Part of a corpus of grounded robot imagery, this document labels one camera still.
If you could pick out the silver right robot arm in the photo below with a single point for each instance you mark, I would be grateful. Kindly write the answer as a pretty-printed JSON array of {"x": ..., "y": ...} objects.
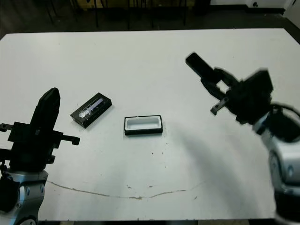
[{"x": 283, "y": 168}]

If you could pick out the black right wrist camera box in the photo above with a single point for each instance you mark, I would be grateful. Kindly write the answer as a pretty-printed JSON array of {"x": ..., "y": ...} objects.
[{"x": 260, "y": 82}]

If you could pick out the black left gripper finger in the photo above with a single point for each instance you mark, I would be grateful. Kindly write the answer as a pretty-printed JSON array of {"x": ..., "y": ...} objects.
[
  {"x": 42, "y": 110},
  {"x": 55, "y": 107}
]

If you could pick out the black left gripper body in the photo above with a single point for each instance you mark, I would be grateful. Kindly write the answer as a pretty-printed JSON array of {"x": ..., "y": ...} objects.
[{"x": 30, "y": 147}]

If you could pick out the small black round knob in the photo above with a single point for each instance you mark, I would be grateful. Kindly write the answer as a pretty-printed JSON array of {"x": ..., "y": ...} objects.
[{"x": 255, "y": 3}]

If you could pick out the black box lid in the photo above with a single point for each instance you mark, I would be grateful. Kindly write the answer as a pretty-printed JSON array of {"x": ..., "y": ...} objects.
[{"x": 92, "y": 109}]

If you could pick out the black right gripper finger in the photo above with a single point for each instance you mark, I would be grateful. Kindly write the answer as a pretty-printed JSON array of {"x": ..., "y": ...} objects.
[
  {"x": 228, "y": 78},
  {"x": 214, "y": 89}
]

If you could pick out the black office chair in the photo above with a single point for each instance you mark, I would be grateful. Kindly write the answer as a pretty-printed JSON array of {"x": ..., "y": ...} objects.
[{"x": 96, "y": 16}]

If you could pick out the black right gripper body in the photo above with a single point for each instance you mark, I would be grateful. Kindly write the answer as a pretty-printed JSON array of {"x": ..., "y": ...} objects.
[{"x": 246, "y": 107}]

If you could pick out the black box base white insert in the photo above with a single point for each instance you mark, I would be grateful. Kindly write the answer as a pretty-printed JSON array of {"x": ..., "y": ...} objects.
[{"x": 143, "y": 124}]

